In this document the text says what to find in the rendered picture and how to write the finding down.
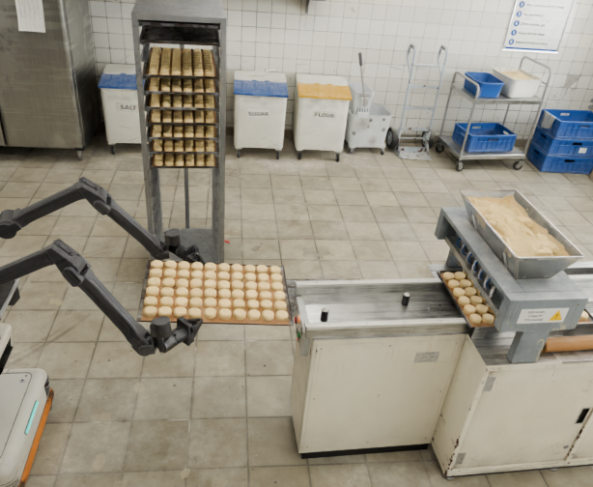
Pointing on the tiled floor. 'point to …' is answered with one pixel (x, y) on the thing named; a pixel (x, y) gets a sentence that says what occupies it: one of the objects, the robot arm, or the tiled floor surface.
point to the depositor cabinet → (530, 404)
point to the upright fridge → (34, 77)
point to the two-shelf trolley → (502, 122)
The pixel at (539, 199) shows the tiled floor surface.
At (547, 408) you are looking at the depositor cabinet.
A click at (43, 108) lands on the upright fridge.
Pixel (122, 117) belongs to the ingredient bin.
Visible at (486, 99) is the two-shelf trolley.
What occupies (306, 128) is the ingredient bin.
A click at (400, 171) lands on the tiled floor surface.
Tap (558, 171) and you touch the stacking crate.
